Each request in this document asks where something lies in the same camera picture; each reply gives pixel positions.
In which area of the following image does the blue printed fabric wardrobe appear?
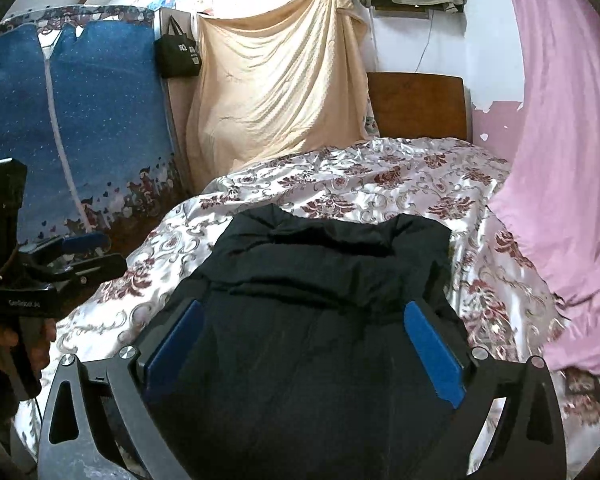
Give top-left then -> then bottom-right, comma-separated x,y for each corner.
0,4 -> 191,251

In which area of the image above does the wooden wall shelf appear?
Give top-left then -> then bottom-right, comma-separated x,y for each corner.
371,5 -> 431,21

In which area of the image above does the thin wall cable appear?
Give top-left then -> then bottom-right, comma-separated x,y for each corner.
414,10 -> 435,74

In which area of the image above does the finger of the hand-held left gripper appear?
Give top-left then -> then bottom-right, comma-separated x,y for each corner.
19,232 -> 112,267
49,254 -> 129,292

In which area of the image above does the pink curtain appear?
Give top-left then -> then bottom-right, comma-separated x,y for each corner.
487,0 -> 600,376

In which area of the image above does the black jacket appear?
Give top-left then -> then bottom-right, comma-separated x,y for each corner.
142,205 -> 473,480

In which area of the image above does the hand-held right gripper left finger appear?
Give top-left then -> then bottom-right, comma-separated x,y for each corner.
36,299 -> 207,480

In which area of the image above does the black tote bag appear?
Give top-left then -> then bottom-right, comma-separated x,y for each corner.
153,16 -> 202,80

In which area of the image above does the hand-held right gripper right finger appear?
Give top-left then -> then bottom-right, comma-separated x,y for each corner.
403,301 -> 568,480

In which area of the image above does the floral satin bedspread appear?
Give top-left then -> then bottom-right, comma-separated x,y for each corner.
10,137 -> 600,480

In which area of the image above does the wooden headboard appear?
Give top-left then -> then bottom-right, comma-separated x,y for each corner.
366,72 -> 468,142

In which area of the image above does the beige hanging sheet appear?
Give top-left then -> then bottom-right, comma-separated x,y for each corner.
185,0 -> 371,188

